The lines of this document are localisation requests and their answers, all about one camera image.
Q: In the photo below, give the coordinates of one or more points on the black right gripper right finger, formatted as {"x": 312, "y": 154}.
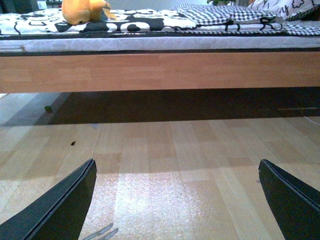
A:
{"x": 295, "y": 205}

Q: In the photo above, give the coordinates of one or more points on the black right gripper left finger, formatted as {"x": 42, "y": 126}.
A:
{"x": 58, "y": 214}

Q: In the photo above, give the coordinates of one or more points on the orange plush dinosaur toy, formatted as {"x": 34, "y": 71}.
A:
{"x": 77, "y": 12}

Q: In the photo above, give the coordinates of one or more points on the small green floor object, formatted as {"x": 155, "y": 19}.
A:
{"x": 48, "y": 109}

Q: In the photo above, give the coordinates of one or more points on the white patterned pillow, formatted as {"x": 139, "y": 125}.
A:
{"x": 289, "y": 10}

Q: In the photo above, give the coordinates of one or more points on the black and white patterned bedspread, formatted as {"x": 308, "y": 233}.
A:
{"x": 51, "y": 22}

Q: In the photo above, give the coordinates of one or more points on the black white checkered blanket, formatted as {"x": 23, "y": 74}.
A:
{"x": 234, "y": 19}

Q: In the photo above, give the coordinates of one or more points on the wooden bed frame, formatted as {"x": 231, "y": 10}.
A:
{"x": 159, "y": 71}

